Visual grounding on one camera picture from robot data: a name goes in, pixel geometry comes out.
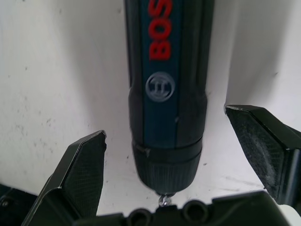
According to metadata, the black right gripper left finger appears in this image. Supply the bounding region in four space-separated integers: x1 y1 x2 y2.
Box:
30 129 108 226

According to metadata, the blue black electric screwdriver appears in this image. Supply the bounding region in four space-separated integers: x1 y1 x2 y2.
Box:
123 0 212 208

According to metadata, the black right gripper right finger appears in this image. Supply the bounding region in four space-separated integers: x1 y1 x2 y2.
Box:
224 105 301 200

